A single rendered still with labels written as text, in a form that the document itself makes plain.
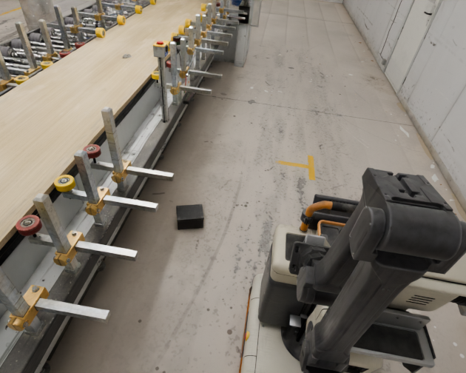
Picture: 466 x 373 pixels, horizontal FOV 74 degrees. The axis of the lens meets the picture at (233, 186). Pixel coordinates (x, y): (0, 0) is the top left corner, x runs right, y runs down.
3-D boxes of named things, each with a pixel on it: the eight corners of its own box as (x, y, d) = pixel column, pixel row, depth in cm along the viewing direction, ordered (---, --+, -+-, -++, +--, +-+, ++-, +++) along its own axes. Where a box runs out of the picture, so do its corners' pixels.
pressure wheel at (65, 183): (57, 202, 140) (49, 183, 133) (68, 190, 146) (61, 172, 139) (72, 206, 139) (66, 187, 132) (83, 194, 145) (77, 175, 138)
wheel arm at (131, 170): (174, 178, 162) (174, 172, 159) (172, 183, 159) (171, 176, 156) (94, 166, 164) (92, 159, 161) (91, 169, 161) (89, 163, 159)
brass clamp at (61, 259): (86, 240, 128) (83, 232, 125) (69, 267, 118) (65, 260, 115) (72, 237, 128) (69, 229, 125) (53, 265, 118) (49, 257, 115)
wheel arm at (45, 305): (112, 315, 105) (109, 309, 102) (107, 325, 103) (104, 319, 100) (-9, 292, 107) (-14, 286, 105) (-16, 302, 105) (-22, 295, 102)
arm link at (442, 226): (447, 153, 40) (367, 142, 40) (482, 249, 31) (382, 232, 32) (338, 280, 75) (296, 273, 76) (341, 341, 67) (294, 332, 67)
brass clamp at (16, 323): (51, 294, 109) (46, 287, 106) (26, 332, 99) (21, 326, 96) (35, 291, 109) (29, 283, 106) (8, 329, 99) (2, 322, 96)
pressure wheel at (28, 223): (24, 249, 120) (12, 230, 113) (28, 234, 126) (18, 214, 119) (46, 246, 122) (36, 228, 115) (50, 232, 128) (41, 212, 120)
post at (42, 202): (83, 274, 132) (48, 192, 100) (79, 281, 130) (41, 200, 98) (75, 272, 133) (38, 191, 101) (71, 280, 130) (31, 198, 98)
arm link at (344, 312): (461, 209, 36) (365, 194, 37) (483, 249, 32) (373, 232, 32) (345, 347, 65) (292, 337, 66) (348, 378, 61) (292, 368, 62)
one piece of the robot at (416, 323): (313, 314, 102) (333, 279, 87) (399, 330, 100) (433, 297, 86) (316, 366, 90) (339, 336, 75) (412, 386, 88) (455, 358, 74)
